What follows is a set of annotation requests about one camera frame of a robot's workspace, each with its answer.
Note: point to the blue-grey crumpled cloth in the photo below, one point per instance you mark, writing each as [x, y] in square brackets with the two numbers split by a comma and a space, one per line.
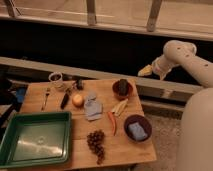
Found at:
[93, 108]

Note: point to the small dark object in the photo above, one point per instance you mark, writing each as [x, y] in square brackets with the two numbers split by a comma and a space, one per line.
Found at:
[79, 84]

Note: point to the orange-brown small bowl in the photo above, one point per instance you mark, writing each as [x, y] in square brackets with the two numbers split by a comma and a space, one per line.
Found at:
[115, 89]

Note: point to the red chili pepper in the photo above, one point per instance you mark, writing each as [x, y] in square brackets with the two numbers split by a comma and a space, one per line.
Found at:
[113, 122]

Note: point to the green plastic tray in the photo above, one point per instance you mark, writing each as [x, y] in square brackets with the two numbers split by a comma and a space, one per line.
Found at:
[36, 139]

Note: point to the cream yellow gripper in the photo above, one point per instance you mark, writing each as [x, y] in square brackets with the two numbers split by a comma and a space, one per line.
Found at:
[146, 71]

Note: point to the bunch of dark grapes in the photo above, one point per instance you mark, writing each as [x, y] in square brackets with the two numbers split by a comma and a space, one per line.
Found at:
[94, 141]

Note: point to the wooden cutting board table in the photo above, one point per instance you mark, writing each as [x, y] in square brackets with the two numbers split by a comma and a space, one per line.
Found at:
[119, 149]

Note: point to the metal fork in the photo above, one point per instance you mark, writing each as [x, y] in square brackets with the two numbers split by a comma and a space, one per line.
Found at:
[45, 99]

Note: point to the black-handled knife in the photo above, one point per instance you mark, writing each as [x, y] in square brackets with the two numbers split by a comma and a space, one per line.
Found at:
[65, 98]

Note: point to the white cup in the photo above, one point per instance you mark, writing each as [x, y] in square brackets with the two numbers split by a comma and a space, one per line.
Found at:
[56, 80]

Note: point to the dark rectangular eraser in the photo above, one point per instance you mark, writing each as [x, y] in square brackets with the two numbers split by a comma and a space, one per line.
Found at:
[123, 87]

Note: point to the blue sponge in bowl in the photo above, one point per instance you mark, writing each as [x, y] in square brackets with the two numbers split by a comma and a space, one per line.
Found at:
[137, 131]

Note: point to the dark purple bowl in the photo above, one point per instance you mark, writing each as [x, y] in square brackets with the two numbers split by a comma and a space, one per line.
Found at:
[142, 121]

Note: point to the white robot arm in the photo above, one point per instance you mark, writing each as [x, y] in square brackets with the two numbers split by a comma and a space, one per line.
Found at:
[195, 151]

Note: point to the yellow-orange round fruit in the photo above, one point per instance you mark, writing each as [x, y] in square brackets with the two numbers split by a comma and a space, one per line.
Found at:
[77, 100]

